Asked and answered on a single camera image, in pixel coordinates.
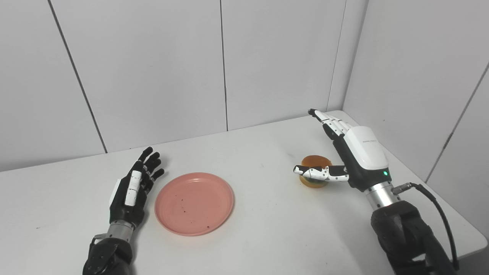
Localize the toy hamburger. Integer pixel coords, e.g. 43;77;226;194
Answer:
299;155;333;188

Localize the pink round plate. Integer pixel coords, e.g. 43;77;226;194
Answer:
154;172;235;236

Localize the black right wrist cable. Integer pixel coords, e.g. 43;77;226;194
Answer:
392;183;460;272

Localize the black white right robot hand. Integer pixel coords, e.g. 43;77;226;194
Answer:
293;109;392;192

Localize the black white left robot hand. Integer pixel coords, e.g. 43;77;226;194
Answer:
109;147;165;228

